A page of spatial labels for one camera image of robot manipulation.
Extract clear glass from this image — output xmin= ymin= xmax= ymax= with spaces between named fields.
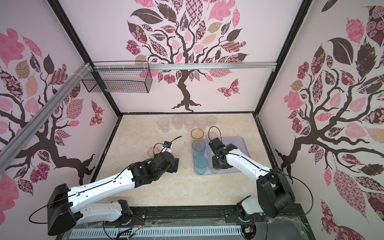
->
xmin=208 ymin=162 xmax=220 ymax=174
xmin=206 ymin=133 xmax=218 ymax=143
xmin=206 ymin=146 xmax=215 ymax=157

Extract teal dimpled plastic cup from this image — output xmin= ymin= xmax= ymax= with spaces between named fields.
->
xmin=194 ymin=156 xmax=208 ymax=175

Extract blue ribbed plastic cup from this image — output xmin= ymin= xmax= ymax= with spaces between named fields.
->
xmin=192 ymin=140 xmax=206 ymax=159

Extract amber plastic cup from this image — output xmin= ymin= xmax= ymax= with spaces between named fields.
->
xmin=191 ymin=128 xmax=205 ymax=140

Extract clear cup back row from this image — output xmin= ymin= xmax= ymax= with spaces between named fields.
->
xmin=158 ymin=118 xmax=170 ymax=133
xmin=172 ymin=115 xmax=184 ymax=130

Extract frosted dimpled clear cup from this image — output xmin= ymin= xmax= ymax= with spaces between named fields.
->
xmin=207 ymin=116 xmax=217 ymax=128

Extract clear faceted glass tumbler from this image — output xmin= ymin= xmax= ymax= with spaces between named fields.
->
xmin=184 ymin=117 xmax=196 ymax=132

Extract pink plastic cup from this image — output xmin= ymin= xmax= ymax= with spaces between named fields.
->
xmin=147 ymin=147 xmax=160 ymax=159

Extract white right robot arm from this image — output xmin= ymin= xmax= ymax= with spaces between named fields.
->
xmin=209 ymin=138 xmax=296 ymax=220

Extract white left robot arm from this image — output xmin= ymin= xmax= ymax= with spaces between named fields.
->
xmin=47 ymin=141 xmax=179 ymax=236

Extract lilac plastic tray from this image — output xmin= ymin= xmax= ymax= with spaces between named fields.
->
xmin=204 ymin=137 xmax=250 ymax=175

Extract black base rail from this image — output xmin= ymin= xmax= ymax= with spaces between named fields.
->
xmin=89 ymin=204 xmax=304 ymax=224

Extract white perforated cable duct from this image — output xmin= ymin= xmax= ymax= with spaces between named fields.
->
xmin=64 ymin=226 xmax=243 ymax=240

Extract black wire mesh basket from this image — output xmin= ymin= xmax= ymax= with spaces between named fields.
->
xmin=82 ymin=60 xmax=153 ymax=94

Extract aluminium rail back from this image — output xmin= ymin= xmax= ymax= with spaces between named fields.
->
xmin=93 ymin=62 xmax=277 ymax=71

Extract aluminium rail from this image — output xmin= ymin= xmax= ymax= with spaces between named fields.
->
xmin=93 ymin=62 xmax=277 ymax=71
xmin=1 ymin=63 xmax=91 ymax=173

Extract aluminium rail left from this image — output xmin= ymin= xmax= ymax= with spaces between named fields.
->
xmin=1 ymin=63 xmax=91 ymax=173

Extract black corner frame post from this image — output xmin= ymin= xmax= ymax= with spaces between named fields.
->
xmin=254 ymin=0 xmax=313 ymax=116

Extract black left corner post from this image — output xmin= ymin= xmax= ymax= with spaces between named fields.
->
xmin=48 ymin=0 xmax=122 ymax=118

